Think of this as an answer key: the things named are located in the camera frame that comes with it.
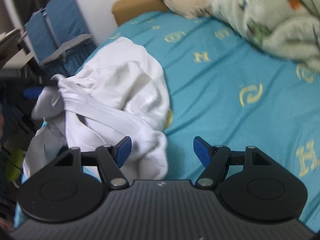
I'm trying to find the white garment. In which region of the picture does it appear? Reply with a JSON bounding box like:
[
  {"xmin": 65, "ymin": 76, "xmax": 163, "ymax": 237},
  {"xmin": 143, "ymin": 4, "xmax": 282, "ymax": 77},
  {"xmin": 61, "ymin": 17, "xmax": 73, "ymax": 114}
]
[{"xmin": 23, "ymin": 37, "xmax": 170, "ymax": 181}]

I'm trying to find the teal patterned bed sheet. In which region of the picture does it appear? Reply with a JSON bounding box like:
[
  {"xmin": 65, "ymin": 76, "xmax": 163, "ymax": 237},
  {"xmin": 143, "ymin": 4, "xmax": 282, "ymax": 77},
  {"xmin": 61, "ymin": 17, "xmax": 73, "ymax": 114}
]
[{"xmin": 13, "ymin": 11, "xmax": 320, "ymax": 233}]

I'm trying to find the green fleece blanket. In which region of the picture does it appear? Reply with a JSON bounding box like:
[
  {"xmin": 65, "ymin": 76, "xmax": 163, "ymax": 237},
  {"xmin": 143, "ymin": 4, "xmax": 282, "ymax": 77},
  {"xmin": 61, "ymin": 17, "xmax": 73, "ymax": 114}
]
[{"xmin": 208, "ymin": 0, "xmax": 319, "ymax": 72}]

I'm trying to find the blue covered chair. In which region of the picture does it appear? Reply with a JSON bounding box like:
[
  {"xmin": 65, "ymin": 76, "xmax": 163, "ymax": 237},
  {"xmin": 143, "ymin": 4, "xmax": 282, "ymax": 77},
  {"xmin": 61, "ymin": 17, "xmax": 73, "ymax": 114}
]
[{"xmin": 25, "ymin": 0, "xmax": 97, "ymax": 77}]

